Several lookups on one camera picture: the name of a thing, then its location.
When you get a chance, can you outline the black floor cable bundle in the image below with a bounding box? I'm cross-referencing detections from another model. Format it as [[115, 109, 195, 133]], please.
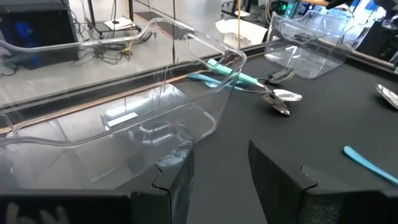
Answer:
[[70, 42, 134, 66]]

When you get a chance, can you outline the dark metal fork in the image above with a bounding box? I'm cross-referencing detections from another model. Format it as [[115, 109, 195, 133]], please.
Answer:
[[266, 67, 296, 85]]

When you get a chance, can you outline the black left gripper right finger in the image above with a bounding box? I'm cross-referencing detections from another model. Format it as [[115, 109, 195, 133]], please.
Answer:
[[248, 139, 398, 224]]

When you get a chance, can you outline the white bagged trash bin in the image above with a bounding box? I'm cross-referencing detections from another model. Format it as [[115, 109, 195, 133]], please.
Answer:
[[215, 18, 269, 49]]

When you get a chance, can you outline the blue handled spoon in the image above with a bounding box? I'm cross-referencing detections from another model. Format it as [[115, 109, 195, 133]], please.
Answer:
[[187, 73, 303, 103], [343, 145, 398, 187]]

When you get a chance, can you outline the clear plastic bin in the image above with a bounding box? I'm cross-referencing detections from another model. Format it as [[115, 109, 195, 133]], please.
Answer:
[[263, 11, 373, 80], [0, 17, 248, 195]]

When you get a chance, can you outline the black equipment cabinet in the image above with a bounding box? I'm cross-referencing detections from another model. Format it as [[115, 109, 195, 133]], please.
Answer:
[[0, 0, 80, 71]]

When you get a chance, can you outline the mint handled spoon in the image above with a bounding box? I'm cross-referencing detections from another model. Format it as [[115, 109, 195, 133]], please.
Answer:
[[375, 83, 398, 110], [206, 58, 292, 117]]

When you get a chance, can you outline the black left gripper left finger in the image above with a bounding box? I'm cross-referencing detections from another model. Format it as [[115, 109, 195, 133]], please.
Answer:
[[0, 139, 195, 224]]

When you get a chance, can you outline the black stand base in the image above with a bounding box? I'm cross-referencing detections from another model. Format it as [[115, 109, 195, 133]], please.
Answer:
[[85, 0, 142, 40]]

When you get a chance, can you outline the yellow hanging cable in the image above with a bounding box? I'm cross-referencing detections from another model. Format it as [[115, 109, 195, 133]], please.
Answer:
[[236, 0, 243, 50]]

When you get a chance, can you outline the white paper sheet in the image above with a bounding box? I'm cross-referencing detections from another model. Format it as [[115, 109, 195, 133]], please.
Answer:
[[104, 16, 135, 31]]

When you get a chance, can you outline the black device green light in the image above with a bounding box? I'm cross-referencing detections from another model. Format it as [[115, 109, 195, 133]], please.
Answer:
[[269, 0, 301, 19]]

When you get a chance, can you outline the black computer tower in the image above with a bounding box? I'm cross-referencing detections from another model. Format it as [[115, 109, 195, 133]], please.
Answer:
[[356, 20, 398, 63]]

